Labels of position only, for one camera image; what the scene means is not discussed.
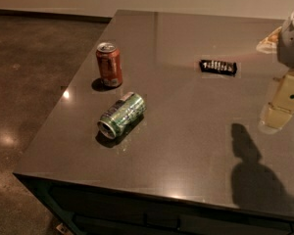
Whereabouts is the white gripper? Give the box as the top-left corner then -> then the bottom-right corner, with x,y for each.
256,10 -> 294,130

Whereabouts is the green soda can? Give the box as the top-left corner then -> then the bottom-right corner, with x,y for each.
97,92 -> 146,140

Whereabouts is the red soda can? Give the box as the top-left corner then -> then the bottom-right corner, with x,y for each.
96,42 -> 123,88

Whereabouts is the black snack bar wrapper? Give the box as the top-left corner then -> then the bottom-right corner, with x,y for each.
199,60 -> 237,76

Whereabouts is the dark cabinet under table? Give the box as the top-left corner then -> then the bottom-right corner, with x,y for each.
16,173 -> 294,235

